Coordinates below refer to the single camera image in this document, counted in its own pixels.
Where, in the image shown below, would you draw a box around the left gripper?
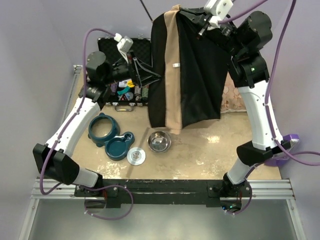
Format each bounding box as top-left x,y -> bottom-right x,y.
103,50 -> 162,88

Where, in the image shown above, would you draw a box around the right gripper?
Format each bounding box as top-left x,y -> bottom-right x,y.
180,5 -> 247,58

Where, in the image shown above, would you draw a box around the beige and black pet tent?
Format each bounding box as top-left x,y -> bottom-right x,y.
148,5 -> 231,134

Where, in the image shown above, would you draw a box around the black tent pole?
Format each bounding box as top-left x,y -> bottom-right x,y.
139,0 -> 153,22

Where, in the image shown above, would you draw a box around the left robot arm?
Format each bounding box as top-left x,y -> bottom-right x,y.
32,50 -> 161,196

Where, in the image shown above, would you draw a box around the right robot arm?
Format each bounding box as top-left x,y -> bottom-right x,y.
181,6 -> 291,197

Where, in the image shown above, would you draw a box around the stainless steel pet bowl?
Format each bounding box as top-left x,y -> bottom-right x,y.
147,130 -> 172,153

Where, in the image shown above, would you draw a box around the teal double pet bowl stand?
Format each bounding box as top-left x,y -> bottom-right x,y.
88,112 -> 135,161

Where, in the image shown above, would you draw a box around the beige patterned pet cushion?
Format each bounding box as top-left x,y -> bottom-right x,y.
221,73 -> 247,114

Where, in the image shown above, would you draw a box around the green chip stack right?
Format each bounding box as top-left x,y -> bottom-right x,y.
141,86 -> 149,102

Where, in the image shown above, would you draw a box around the black poker chip case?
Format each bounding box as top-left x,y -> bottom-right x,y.
97,37 -> 153,111

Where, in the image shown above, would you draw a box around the teal card cutter block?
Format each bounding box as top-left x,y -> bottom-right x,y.
117,86 -> 131,96

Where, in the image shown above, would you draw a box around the white playing card deck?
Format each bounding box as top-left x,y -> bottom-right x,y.
118,79 -> 133,88

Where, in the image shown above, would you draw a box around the clear dealer button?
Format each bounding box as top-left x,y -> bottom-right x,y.
125,91 -> 134,101

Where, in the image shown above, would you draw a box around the purple chip stack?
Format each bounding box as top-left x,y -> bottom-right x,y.
110,83 -> 118,96

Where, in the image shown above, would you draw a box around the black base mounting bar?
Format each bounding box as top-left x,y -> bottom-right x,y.
74,179 -> 252,209

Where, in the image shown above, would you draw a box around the purple box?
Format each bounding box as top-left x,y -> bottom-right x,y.
264,133 -> 301,168

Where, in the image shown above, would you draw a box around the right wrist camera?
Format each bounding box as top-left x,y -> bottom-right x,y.
203,0 -> 234,29

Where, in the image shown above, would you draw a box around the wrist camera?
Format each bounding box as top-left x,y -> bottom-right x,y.
203,0 -> 234,29
113,33 -> 134,62

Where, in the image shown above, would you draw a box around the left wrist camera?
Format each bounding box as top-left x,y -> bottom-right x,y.
113,33 -> 134,62

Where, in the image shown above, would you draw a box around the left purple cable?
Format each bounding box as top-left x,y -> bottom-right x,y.
39,28 -> 118,196

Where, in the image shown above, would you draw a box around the purple cable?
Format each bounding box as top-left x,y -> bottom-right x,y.
219,0 -> 320,181
39,28 -> 118,196

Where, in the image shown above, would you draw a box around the aluminium frame rail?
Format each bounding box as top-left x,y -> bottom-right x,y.
30,179 -> 295,200

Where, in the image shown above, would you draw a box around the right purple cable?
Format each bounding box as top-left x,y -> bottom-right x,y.
219,0 -> 320,181

